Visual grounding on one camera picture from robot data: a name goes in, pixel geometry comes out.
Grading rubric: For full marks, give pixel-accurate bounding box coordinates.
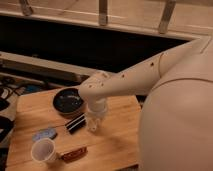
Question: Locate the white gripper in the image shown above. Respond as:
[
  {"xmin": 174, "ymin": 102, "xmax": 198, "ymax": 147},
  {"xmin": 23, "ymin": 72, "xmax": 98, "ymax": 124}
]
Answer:
[{"xmin": 87, "ymin": 99, "xmax": 108, "ymax": 118}]

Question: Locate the small clear plastic bottle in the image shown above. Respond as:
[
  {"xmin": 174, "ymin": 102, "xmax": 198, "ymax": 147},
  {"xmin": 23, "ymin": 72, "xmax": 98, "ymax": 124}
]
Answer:
[{"xmin": 86, "ymin": 116, "xmax": 99, "ymax": 132}]

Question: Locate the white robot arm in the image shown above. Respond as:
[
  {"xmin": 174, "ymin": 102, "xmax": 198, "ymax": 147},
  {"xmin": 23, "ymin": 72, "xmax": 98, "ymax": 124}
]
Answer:
[{"xmin": 79, "ymin": 36, "xmax": 213, "ymax": 171}]

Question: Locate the black striped box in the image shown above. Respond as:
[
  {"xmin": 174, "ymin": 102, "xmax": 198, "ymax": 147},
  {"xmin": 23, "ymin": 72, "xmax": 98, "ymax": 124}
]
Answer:
[{"xmin": 65, "ymin": 114, "xmax": 86, "ymax": 134}]

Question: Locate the black bowl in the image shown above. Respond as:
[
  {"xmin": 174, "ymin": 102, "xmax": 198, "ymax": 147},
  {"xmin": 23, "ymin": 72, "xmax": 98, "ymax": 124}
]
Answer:
[{"xmin": 53, "ymin": 88, "xmax": 84, "ymax": 114}]

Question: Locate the brown snack bar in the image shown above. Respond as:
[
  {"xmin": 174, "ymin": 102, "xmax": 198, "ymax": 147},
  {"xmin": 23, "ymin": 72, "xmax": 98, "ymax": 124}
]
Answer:
[{"xmin": 61, "ymin": 147, "xmax": 87, "ymax": 162}]

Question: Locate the wooden table board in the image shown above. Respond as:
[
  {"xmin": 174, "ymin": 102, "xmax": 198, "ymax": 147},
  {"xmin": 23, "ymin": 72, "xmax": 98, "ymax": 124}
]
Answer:
[{"xmin": 6, "ymin": 90, "xmax": 140, "ymax": 171}]

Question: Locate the metal railing frame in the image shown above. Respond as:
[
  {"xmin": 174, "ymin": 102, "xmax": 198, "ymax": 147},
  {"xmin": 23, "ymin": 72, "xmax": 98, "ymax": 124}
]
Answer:
[{"xmin": 0, "ymin": 0, "xmax": 213, "ymax": 38}]

